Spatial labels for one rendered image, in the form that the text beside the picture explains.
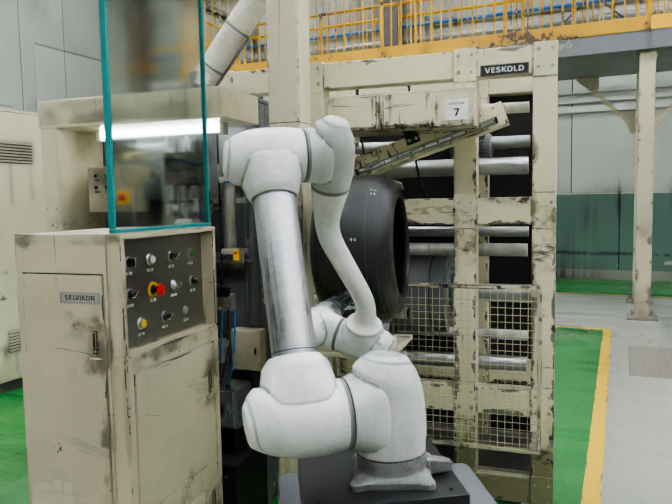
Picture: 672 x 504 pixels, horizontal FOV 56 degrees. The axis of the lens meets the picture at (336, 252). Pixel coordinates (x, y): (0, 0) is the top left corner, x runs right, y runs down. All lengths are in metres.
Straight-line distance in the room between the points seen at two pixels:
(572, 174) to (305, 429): 10.36
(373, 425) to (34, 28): 12.55
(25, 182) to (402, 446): 4.31
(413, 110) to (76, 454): 1.71
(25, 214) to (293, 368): 4.14
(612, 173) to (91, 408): 10.15
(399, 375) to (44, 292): 1.21
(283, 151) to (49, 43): 12.29
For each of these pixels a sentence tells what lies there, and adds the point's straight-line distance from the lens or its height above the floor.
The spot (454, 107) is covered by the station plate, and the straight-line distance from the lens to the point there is 2.57.
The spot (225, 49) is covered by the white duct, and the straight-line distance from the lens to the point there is 2.97.
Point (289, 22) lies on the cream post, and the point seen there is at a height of 2.02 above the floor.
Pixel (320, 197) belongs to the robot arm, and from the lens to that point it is 1.61.
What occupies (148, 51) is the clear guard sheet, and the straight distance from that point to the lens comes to 2.20.
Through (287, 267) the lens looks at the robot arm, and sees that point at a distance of 1.41.
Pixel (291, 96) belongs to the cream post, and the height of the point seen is 1.75.
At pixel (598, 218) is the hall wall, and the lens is 11.37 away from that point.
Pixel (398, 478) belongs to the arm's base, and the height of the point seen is 0.77.
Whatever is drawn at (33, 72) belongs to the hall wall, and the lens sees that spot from 13.30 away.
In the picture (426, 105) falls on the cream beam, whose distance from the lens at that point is 2.59.
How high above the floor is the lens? 1.35
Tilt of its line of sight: 5 degrees down
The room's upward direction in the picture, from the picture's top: 1 degrees counter-clockwise
